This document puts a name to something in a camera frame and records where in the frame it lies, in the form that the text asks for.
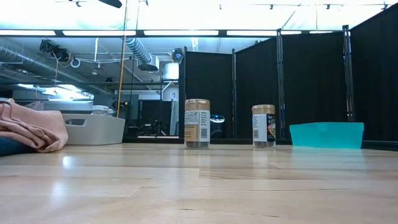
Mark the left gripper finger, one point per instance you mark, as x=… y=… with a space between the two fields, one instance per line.
x=112 y=2

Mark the white-lid spice jar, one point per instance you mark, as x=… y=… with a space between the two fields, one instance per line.
x=99 y=109
x=111 y=112

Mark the yellow vertical pole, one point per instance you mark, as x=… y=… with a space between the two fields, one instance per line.
x=122 y=62

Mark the black hanging ceiling device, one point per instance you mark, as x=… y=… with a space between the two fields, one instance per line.
x=54 y=49

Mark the white cylinder tank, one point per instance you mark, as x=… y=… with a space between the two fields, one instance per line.
x=171 y=71

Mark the black equipment rack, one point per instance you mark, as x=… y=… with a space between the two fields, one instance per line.
x=152 y=118

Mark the gold-lid spice jar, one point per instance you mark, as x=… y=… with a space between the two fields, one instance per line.
x=263 y=124
x=197 y=124

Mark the pink cloth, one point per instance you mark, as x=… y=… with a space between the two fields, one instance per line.
x=31 y=127

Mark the navy blue cloth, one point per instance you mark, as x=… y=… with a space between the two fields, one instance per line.
x=11 y=147

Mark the teal plastic tray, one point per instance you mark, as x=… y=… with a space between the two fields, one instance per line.
x=326 y=135

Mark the large black partition panel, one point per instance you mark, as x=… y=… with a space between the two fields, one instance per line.
x=374 y=77

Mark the silver flexible air duct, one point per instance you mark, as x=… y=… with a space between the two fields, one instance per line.
x=138 y=49

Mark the round black mounted camera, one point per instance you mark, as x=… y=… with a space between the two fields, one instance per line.
x=178 y=56

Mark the large metal ceiling duct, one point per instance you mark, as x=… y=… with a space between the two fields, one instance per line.
x=37 y=67

